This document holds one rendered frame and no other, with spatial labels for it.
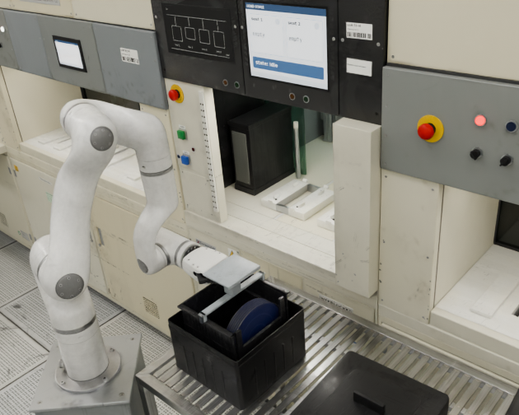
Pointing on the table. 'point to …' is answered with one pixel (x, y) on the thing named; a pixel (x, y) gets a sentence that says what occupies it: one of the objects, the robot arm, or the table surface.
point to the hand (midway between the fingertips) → (231, 277)
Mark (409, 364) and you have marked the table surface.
